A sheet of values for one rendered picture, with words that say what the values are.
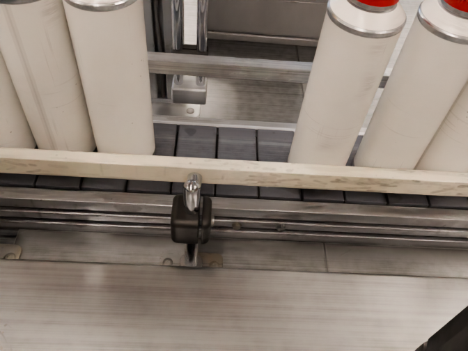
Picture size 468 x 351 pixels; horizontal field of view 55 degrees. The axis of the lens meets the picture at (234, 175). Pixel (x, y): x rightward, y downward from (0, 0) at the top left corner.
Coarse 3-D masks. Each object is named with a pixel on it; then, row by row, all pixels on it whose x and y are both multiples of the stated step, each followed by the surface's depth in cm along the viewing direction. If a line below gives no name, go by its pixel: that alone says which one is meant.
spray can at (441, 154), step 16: (464, 96) 34; (448, 112) 36; (464, 112) 35; (448, 128) 36; (464, 128) 35; (432, 144) 38; (448, 144) 37; (464, 144) 36; (432, 160) 39; (448, 160) 38; (464, 160) 37
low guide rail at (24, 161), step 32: (0, 160) 36; (32, 160) 36; (64, 160) 36; (96, 160) 36; (128, 160) 36; (160, 160) 36; (192, 160) 37; (224, 160) 37; (384, 192) 39; (416, 192) 39; (448, 192) 38
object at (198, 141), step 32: (160, 128) 43; (192, 128) 44; (224, 128) 44; (256, 160) 43; (128, 192) 40; (160, 192) 39; (224, 192) 39; (256, 192) 40; (288, 192) 40; (320, 192) 40; (352, 192) 40
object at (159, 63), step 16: (160, 64) 37; (176, 64) 37; (192, 64) 37; (208, 64) 37; (224, 64) 37; (240, 64) 37; (256, 64) 38; (272, 64) 38; (288, 64) 38; (304, 64) 38; (272, 80) 38; (288, 80) 38; (304, 80) 38; (384, 80) 38
